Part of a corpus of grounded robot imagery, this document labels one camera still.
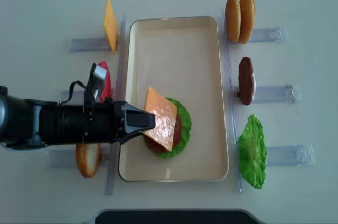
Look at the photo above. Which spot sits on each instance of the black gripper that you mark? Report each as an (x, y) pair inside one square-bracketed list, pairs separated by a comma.
[(109, 121)]

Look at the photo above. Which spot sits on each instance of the orange cheese slice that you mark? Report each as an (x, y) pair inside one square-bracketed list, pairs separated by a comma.
[(110, 26), (165, 118)]

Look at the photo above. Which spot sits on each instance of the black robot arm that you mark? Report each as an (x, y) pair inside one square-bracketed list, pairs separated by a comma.
[(28, 124)]

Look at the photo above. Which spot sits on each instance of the brown meat patty on tray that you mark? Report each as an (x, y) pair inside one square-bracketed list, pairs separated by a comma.
[(156, 147)]

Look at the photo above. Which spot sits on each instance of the red tomato slice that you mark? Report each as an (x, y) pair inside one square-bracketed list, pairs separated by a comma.
[(106, 93)]

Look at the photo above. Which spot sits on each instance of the sliced bread piece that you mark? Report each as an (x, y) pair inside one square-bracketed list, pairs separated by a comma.
[(87, 159)]

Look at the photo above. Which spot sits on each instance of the green lettuce leaf on tray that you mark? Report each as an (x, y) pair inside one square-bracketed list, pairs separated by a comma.
[(185, 131)]

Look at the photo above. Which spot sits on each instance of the standing green lettuce leaf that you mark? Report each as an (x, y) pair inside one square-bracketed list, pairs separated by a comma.
[(252, 153)]

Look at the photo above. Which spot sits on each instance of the standing brown meat patty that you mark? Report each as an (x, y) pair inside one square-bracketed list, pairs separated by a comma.
[(246, 81)]

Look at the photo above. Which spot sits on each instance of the cream rectangular tray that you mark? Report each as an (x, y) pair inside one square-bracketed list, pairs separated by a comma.
[(180, 59)]

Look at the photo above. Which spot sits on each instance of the black base at bottom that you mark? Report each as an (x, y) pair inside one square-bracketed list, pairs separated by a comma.
[(174, 216)]

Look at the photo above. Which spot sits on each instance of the left golden bun half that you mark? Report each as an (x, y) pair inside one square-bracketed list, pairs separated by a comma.
[(233, 20)]

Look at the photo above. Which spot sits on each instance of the golden bun half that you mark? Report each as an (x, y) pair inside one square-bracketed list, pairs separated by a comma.
[(233, 20), (248, 14)]

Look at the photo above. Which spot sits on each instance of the right golden bun half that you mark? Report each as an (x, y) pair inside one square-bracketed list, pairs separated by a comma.
[(248, 14)]

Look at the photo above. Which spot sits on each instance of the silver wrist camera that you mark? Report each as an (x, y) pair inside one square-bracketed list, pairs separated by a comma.
[(96, 83)]

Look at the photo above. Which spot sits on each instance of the clear tomato holder rail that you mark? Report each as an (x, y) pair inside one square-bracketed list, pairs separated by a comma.
[(77, 97)]

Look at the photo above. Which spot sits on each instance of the clear bread holder rail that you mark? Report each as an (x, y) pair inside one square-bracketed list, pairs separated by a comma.
[(67, 158)]

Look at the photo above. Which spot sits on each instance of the left long clear rail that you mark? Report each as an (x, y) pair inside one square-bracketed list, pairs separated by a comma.
[(120, 96)]

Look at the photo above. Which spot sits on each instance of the long clear rail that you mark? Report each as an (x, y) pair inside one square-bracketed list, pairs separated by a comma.
[(120, 96), (231, 106)]

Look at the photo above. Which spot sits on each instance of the right long clear rail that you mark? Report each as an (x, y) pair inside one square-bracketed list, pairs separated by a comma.
[(231, 106)]

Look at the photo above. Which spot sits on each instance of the clear patty holder rail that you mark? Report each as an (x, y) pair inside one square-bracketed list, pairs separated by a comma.
[(277, 94)]

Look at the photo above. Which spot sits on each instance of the clear lettuce holder rail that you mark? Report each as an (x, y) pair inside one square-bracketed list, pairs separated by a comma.
[(295, 155)]

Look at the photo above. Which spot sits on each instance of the clear bun holder rail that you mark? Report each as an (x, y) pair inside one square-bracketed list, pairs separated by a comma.
[(271, 34)]

